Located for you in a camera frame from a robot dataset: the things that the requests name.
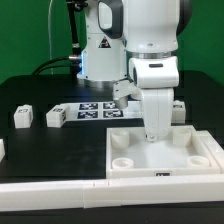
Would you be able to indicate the white right obstacle bar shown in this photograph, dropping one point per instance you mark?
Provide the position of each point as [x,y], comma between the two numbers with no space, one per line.
[214,148]

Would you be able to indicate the white sheet with fiducial markers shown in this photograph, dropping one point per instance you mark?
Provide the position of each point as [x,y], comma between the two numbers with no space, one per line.
[102,111]

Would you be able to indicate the white left obstacle bar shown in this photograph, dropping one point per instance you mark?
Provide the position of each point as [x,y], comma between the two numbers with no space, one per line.
[2,150]

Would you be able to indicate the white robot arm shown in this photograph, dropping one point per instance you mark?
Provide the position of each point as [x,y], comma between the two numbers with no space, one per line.
[129,46]

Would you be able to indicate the white obstacle bar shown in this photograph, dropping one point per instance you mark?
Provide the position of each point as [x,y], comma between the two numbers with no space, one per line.
[111,192]
[214,148]
[2,150]

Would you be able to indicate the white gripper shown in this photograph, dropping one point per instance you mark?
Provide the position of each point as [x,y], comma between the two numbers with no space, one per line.
[156,106]

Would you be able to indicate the white front obstacle bar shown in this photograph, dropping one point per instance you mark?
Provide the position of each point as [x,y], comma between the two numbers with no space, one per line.
[111,192]

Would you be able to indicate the white square tabletop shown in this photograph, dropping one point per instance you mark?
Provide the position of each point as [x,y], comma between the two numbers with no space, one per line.
[181,152]

